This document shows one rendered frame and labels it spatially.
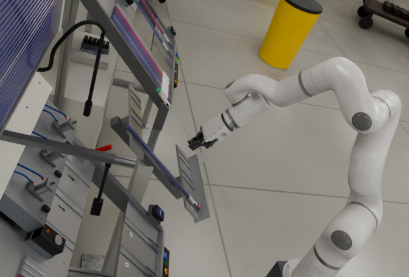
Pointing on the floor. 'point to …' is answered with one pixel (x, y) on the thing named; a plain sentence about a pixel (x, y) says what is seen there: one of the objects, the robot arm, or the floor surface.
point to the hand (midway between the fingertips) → (194, 143)
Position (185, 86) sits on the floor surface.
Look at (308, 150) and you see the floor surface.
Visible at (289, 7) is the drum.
